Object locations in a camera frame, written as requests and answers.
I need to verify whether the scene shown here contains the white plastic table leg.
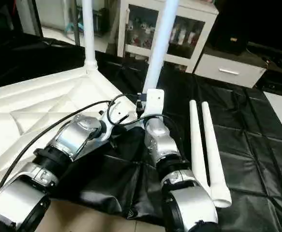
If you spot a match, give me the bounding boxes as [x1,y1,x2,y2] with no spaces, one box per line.
[189,100,211,194]
[201,101,232,209]
[81,0,99,72]
[142,0,180,95]

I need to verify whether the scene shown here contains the white plastic table top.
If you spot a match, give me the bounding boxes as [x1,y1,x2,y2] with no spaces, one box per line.
[0,65,137,203]

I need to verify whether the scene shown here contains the white drawer unit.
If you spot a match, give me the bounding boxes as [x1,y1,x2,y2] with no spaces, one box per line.
[194,52,267,88]

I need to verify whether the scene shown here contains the white glass door cabinet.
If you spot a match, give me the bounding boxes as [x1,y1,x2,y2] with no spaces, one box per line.
[117,0,219,74]

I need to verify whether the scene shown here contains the teal floor stand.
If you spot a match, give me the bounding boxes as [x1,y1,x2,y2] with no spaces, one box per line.
[64,20,83,33]

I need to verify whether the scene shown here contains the black plastic mat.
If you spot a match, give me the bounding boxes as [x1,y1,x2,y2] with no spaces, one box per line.
[0,31,282,232]

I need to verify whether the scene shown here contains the black box device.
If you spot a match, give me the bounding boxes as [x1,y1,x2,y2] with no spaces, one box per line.
[213,22,250,55]

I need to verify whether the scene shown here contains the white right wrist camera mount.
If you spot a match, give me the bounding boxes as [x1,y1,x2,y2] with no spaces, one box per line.
[142,88,165,121]

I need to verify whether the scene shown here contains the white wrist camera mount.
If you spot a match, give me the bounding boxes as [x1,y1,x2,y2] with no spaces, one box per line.
[98,97,137,143]
[142,88,165,121]

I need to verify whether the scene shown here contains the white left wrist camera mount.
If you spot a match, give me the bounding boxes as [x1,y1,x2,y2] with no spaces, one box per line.
[98,97,137,143]

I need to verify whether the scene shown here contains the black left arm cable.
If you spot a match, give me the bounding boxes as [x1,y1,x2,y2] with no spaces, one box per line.
[0,100,113,194]

